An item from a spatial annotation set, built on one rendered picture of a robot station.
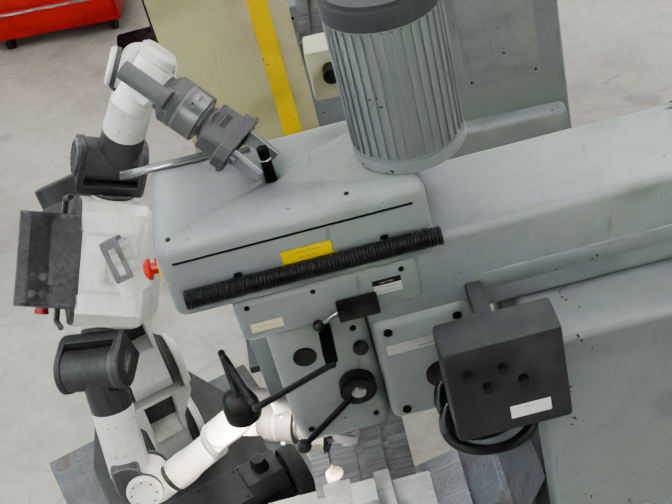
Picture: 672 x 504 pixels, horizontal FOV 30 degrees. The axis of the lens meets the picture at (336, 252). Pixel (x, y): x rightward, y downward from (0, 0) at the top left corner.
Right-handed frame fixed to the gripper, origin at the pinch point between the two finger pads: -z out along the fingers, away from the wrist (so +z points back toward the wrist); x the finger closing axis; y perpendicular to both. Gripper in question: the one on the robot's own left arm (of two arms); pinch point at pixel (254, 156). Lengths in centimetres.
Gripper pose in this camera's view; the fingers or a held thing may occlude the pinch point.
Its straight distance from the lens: 217.9
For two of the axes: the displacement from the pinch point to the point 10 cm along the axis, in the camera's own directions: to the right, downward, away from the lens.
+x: -4.5, 6.6, -6.0
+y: 3.5, -4.9, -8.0
